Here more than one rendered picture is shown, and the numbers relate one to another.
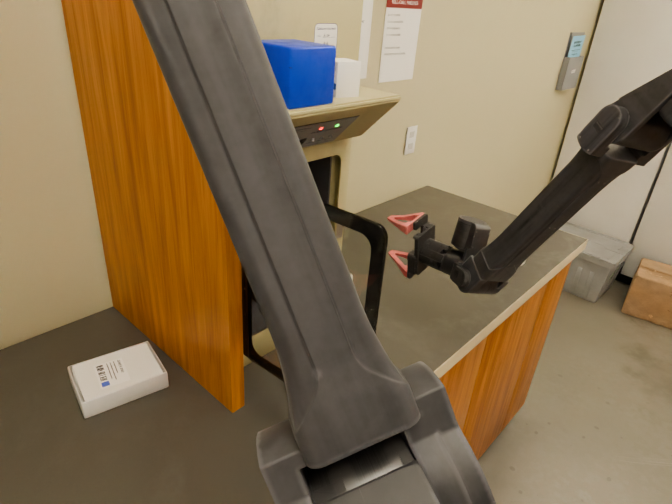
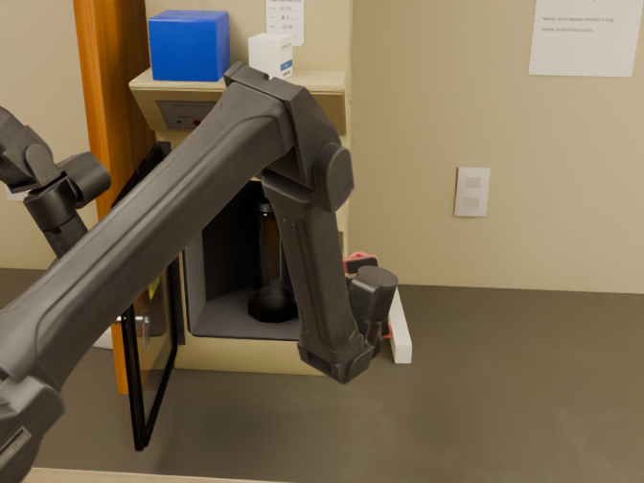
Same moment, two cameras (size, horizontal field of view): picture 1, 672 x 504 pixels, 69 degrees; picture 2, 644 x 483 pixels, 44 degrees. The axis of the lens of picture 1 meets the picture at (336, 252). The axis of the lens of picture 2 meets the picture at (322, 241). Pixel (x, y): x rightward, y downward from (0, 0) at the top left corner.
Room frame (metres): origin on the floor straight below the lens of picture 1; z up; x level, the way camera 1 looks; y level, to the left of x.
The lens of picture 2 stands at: (0.28, -1.01, 1.76)
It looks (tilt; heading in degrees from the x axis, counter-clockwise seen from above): 24 degrees down; 54
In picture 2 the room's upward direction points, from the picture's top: straight up
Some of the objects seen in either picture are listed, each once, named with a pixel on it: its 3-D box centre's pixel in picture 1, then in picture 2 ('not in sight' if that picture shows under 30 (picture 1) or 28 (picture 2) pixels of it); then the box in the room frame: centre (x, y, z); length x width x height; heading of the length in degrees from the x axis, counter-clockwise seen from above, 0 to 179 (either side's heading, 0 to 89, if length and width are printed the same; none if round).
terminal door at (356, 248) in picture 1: (302, 303); (149, 291); (0.72, 0.05, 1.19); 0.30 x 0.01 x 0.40; 53
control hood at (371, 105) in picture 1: (321, 125); (242, 107); (0.90, 0.04, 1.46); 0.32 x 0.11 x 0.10; 140
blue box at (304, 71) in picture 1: (291, 72); (191, 45); (0.84, 0.09, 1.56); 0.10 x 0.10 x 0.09; 50
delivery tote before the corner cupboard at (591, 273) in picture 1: (571, 258); not in sight; (3.04, -1.62, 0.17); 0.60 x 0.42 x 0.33; 48
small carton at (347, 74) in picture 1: (341, 77); (270, 57); (0.93, 0.02, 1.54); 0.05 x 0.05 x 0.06; 34
